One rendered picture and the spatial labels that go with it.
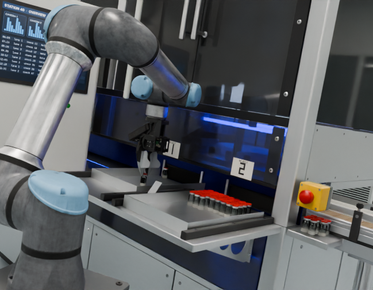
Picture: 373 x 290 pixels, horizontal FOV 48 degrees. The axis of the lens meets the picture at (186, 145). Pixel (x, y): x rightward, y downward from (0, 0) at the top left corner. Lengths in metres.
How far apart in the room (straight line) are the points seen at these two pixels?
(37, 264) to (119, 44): 0.49
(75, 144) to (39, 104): 0.95
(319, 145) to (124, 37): 0.73
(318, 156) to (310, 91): 0.23
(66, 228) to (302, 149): 0.74
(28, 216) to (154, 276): 0.96
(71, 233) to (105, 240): 1.12
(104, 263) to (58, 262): 1.14
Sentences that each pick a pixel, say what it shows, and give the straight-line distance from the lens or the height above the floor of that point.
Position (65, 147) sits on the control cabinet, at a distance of 1.87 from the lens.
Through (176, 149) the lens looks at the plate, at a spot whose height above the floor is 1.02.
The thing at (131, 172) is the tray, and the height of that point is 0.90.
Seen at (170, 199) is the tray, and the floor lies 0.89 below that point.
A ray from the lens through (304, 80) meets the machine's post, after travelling 1.30.
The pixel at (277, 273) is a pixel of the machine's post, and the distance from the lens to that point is 1.36.
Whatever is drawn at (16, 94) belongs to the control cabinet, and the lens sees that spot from 1.77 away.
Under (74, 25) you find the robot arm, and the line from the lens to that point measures 1.01.
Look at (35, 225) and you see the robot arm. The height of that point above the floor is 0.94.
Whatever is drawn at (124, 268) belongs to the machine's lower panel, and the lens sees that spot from 1.87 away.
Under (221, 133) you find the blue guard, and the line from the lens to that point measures 1.45.
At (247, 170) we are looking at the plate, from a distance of 1.37.
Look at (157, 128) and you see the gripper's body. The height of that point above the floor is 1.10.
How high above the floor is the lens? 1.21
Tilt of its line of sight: 6 degrees down
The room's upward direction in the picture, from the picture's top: 9 degrees clockwise
